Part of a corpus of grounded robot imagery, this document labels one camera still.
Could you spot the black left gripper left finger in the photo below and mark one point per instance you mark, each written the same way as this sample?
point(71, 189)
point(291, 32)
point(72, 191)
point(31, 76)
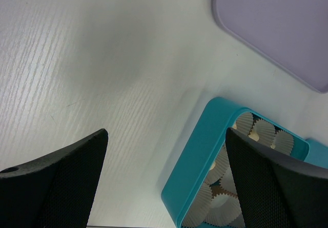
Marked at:
point(57, 189)

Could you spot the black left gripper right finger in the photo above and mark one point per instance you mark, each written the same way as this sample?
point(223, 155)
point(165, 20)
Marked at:
point(276, 190)

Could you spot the white square chocolate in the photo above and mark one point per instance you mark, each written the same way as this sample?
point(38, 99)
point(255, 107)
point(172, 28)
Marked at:
point(254, 136)

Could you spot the teal chocolate box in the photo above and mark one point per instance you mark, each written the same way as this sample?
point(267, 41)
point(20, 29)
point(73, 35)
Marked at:
point(201, 151)

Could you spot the white paper cup back-right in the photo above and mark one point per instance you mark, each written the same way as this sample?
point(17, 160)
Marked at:
point(283, 142)

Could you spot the white paper cup centre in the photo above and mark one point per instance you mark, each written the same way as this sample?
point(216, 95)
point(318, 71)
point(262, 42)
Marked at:
point(227, 183)

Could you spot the white paper cup front-middle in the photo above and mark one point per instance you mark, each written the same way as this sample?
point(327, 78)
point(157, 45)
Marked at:
point(223, 210)

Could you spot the white paper cup middle-left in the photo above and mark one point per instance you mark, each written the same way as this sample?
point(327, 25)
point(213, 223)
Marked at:
point(221, 164)

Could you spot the white paper cup back-middle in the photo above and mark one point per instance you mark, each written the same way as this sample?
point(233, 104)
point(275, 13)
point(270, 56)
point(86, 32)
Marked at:
point(265, 130)

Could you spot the white paper cup back-left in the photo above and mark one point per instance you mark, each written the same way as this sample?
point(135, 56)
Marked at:
point(244, 123)

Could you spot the white paper cup front-left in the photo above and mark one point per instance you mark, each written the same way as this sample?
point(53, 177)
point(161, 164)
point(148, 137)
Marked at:
point(199, 208)

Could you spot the lilac plastic tray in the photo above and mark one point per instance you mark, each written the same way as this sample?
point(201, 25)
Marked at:
point(290, 33)

